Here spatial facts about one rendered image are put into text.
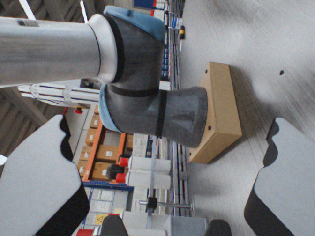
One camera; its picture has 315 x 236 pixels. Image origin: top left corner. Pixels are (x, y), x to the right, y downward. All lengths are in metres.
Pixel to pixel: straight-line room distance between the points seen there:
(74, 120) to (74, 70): 5.92
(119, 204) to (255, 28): 4.90
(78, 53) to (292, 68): 0.28
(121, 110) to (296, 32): 0.30
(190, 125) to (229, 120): 0.08
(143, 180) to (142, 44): 0.49
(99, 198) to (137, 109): 4.82
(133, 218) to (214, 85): 0.47
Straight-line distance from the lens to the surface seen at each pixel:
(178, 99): 0.38
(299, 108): 0.26
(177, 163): 0.69
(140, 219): 0.64
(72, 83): 0.81
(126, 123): 0.39
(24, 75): 0.29
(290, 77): 0.28
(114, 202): 5.08
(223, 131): 0.33
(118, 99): 0.37
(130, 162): 0.70
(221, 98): 0.37
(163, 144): 0.82
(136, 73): 0.34
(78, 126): 6.08
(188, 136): 0.38
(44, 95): 0.83
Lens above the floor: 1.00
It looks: 4 degrees down
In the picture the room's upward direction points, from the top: 83 degrees counter-clockwise
